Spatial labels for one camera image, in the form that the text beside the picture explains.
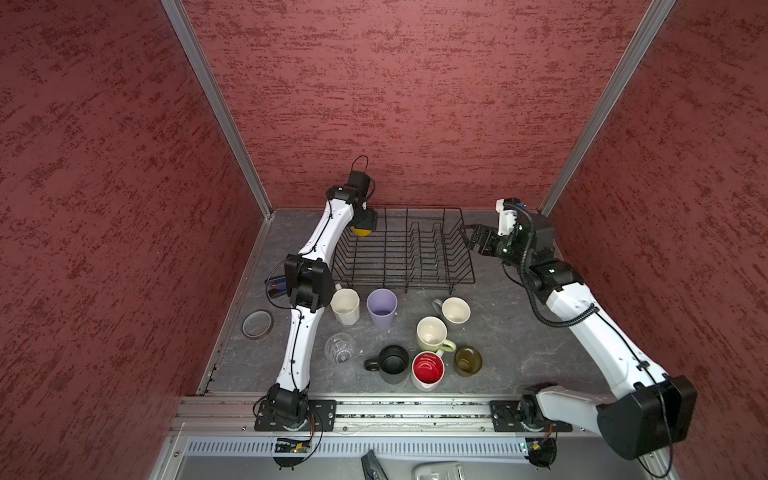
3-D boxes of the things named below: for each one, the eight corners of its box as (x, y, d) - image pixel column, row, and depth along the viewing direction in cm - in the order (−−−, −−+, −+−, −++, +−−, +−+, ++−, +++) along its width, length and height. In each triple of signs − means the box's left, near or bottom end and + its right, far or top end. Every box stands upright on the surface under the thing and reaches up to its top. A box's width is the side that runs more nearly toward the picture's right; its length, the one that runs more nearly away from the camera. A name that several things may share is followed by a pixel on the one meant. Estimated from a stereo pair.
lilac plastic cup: (368, 332, 91) (365, 314, 80) (369, 308, 96) (367, 288, 86) (396, 332, 91) (397, 314, 80) (396, 308, 96) (397, 288, 86)
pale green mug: (415, 357, 85) (418, 346, 78) (414, 328, 91) (416, 315, 83) (449, 357, 85) (455, 346, 78) (446, 328, 91) (451, 315, 83)
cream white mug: (333, 326, 91) (328, 312, 83) (337, 300, 96) (332, 284, 88) (360, 326, 91) (357, 312, 83) (362, 300, 97) (359, 284, 89)
